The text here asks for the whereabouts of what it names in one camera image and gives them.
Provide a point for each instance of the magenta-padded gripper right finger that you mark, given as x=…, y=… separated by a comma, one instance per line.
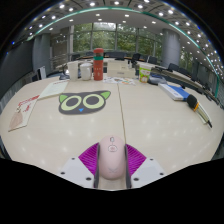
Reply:
x=148, y=170

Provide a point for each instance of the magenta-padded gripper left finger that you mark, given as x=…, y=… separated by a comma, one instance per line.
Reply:
x=76, y=170

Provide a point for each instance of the pink computer mouse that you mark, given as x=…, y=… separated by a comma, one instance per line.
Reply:
x=112, y=158

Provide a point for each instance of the black cat-face mouse pad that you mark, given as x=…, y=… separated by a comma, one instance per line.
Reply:
x=83, y=111

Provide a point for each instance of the red and white leaflet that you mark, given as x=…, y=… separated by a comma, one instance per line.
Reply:
x=23, y=111

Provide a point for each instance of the black handheld microphone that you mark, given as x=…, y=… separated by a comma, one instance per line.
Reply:
x=192, y=101

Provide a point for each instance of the blue and white book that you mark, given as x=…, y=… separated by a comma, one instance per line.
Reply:
x=173, y=91

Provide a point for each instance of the white printed paper sheet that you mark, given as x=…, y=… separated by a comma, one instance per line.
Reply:
x=54, y=89

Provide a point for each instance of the grey desk microphone unit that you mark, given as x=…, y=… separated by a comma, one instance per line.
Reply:
x=157, y=80

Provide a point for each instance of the colourful sticker sheet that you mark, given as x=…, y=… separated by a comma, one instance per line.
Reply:
x=118, y=80

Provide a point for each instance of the green printed paper cup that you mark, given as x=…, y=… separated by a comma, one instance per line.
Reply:
x=145, y=73

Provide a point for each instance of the long curved conference desk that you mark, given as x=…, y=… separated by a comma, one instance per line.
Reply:
x=181, y=78

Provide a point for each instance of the white lidded mug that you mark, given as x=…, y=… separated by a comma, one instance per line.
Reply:
x=85, y=72

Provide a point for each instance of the white paper cup stack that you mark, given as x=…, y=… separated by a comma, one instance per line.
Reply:
x=73, y=71

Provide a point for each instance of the white standing panel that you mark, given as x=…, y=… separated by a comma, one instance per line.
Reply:
x=42, y=72

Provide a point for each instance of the white cardboard box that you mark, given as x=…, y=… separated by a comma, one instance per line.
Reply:
x=120, y=70

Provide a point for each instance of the red bottle with green band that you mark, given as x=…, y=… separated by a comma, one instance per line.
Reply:
x=98, y=66

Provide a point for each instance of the dark office chairs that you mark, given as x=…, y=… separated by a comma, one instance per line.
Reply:
x=173, y=66

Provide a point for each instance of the ceiling lights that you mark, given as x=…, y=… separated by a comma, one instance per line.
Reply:
x=92, y=4

